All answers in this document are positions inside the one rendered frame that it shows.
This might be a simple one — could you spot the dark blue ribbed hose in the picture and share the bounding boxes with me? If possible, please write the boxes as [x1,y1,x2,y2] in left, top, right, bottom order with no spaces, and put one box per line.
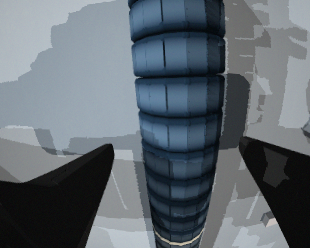
[128,0,226,248]

